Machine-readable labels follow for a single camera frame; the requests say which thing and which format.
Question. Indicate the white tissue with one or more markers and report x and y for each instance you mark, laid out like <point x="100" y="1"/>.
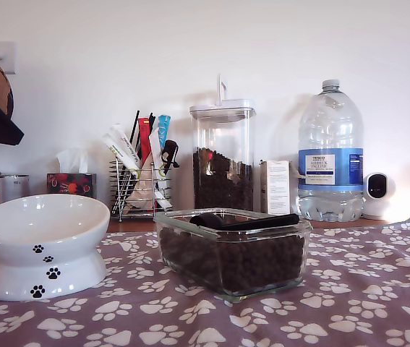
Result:
<point x="72" y="160"/>

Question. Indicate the small white cardboard box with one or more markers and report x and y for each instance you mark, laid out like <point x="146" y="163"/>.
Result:
<point x="277" y="188"/>

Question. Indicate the thin black stick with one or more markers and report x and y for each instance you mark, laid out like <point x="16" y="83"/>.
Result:
<point x="152" y="121"/>
<point x="134" y="126"/>

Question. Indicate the blue sachet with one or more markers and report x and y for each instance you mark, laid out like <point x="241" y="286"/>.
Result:
<point x="163" y="130"/>

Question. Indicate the brown cat food kibble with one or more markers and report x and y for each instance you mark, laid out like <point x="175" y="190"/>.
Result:
<point x="255" y="264"/>
<point x="222" y="188"/>

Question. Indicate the white paw print cat bowl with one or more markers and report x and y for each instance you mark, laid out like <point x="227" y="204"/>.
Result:
<point x="45" y="217"/>

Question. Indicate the purple paw print tablecloth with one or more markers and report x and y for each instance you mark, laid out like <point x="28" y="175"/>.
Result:
<point x="190" y="318"/>

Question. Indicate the white sachet green lettering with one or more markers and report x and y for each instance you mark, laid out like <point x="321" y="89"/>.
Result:
<point x="118" y="152"/>

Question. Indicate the rectangular clear glass food dish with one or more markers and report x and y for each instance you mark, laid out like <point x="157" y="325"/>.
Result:
<point x="234" y="297"/>

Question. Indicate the black clip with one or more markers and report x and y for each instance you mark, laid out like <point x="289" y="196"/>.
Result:
<point x="170" y="146"/>

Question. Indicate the small white round camera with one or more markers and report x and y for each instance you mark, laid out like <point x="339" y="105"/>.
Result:
<point x="378" y="207"/>

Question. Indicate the beige paper packet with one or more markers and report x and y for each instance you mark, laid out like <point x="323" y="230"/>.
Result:
<point x="141" y="191"/>

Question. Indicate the black plastic measuring scoop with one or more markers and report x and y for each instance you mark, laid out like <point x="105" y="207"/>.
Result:
<point x="204" y="220"/>

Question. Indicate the tall clear jar white lid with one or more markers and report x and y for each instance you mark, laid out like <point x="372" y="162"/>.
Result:
<point x="222" y="126"/>

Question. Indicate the silver tin can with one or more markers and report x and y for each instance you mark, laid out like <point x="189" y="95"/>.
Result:
<point x="16" y="186"/>

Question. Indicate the large clear water bottle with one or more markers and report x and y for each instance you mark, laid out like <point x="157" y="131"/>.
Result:
<point x="331" y="126"/>

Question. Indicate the red floral tissue box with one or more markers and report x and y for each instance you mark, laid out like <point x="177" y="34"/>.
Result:
<point x="71" y="186"/>

